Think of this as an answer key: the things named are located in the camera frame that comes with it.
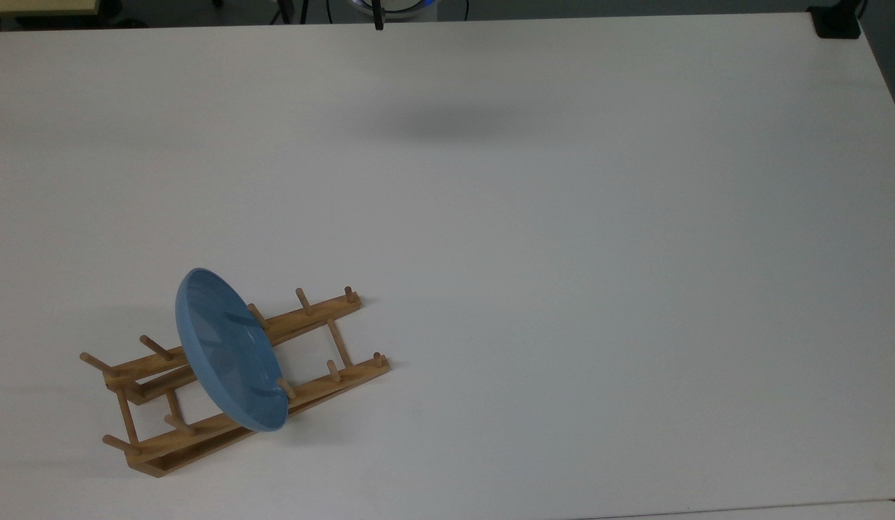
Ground blue round plate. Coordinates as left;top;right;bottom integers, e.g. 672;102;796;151
176;268;290;433

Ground wooden plate rack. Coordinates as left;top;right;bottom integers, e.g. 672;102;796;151
79;286;392;478

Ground black tripod legs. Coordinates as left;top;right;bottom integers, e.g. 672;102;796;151
269;0;312;25

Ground yellow wooden table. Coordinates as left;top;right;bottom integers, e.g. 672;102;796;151
0;0;102;20

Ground black pole with table clamp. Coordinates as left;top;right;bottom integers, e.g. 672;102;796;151
808;3;864;40

